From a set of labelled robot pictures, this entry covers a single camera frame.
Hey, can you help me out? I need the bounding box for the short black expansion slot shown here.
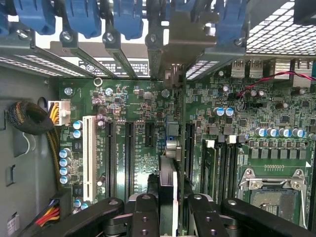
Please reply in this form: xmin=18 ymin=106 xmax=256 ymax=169
xmin=145 ymin=122 xmax=156 ymax=148

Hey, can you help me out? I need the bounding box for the CPU socket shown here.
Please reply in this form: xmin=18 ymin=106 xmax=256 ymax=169
xmin=237 ymin=167 xmax=310 ymax=231

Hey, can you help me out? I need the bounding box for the black RAM stick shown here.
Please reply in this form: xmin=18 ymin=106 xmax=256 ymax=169
xmin=201 ymin=139 xmax=218 ymax=201

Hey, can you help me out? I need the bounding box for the black sleeved wire bundle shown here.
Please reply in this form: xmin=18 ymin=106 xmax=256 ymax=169
xmin=6 ymin=100 xmax=62 ymax=191

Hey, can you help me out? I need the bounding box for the red and black twisted wire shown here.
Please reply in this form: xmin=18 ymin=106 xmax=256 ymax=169
xmin=236 ymin=71 xmax=316 ymax=100

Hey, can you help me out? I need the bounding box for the red yellow black wire bundle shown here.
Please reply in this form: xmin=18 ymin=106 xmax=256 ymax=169
xmin=34 ymin=190 xmax=73 ymax=228

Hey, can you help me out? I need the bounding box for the white power connector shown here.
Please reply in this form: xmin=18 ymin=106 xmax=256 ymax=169
xmin=47 ymin=100 xmax=72 ymax=127

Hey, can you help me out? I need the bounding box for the blue card retention clip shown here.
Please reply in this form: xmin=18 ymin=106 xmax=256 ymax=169
xmin=64 ymin=0 xmax=102 ymax=40
xmin=216 ymin=0 xmax=249 ymax=47
xmin=113 ymin=0 xmax=144 ymax=40
xmin=13 ymin=0 xmax=57 ymax=36

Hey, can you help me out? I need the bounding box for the green motherboard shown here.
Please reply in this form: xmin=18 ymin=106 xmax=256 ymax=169
xmin=58 ymin=65 xmax=316 ymax=237

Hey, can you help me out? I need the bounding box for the black RAM slot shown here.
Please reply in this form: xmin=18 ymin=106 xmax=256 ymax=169
xmin=217 ymin=142 xmax=227 ymax=203
xmin=227 ymin=135 xmax=239 ymax=201

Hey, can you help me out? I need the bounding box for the white PCI expansion slot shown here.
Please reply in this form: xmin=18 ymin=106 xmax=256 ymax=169
xmin=82 ymin=115 xmax=97 ymax=202

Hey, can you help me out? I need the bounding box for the long black expansion slot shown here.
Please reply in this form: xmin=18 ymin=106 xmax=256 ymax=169
xmin=185 ymin=122 xmax=196 ymax=184
xmin=105 ymin=118 xmax=117 ymax=198
xmin=124 ymin=120 xmax=136 ymax=203

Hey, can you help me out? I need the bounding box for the open black PC case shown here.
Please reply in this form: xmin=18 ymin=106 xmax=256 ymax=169
xmin=0 ymin=0 xmax=316 ymax=237

